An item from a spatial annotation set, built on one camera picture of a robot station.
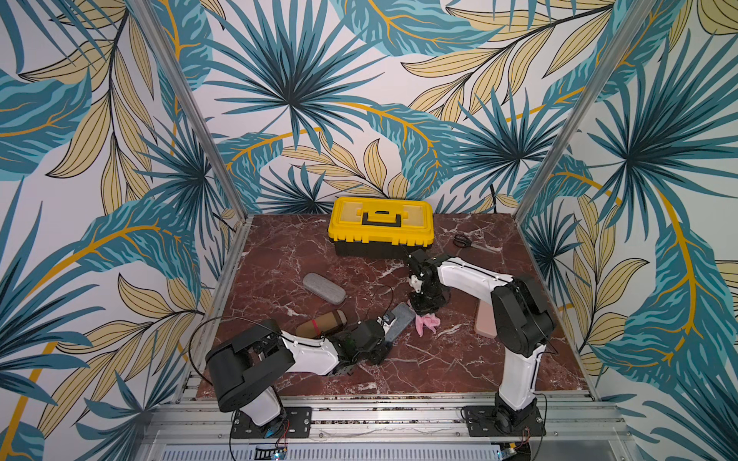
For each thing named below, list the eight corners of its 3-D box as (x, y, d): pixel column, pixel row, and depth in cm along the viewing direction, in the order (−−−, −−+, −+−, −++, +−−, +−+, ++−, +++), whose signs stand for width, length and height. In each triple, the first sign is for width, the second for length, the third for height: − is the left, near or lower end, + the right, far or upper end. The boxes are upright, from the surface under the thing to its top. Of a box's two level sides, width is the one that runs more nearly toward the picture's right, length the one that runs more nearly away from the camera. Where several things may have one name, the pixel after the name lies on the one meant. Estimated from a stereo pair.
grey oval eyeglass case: (301, 287, 101) (299, 281, 98) (311, 274, 104) (310, 269, 101) (339, 308, 96) (338, 303, 93) (349, 294, 99) (348, 289, 96)
